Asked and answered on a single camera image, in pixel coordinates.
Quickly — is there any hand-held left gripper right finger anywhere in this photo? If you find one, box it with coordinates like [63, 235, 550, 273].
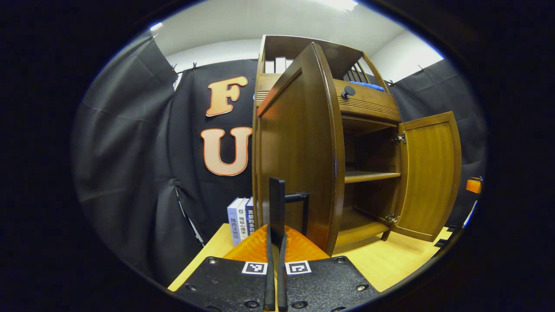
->
[277, 225, 381, 312]

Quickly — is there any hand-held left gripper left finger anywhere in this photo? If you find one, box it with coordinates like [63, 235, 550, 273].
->
[173, 224, 278, 312]

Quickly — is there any wooden cabinet door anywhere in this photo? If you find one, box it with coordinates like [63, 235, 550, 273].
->
[392, 111, 462, 242]
[256, 42, 346, 256]

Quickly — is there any black door handle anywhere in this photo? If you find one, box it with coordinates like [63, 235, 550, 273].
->
[269, 177, 310, 243]

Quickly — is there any wooden double-door shoe cabinet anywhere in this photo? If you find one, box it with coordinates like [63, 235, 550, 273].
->
[253, 35, 402, 256]

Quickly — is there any wooden inner cabinet shelf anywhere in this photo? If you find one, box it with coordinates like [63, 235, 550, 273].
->
[344, 170, 402, 184]

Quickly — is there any wooden cabinet drawer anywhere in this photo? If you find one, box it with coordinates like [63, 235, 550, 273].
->
[255, 73, 402, 123]

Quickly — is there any pale blue book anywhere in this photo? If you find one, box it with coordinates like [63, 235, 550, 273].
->
[227, 198, 245, 247]

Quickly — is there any white book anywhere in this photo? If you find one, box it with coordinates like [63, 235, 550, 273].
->
[237, 198, 251, 241]

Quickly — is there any dark blue book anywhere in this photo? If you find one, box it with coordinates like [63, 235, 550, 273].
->
[245, 197, 255, 237]

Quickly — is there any blue folded towel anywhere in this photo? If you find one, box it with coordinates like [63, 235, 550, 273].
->
[349, 81, 385, 92]

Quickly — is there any black backdrop cloth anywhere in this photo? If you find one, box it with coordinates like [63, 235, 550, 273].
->
[72, 37, 488, 286]

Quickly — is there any long ceiling light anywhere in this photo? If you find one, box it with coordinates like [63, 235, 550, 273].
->
[317, 0, 358, 11]

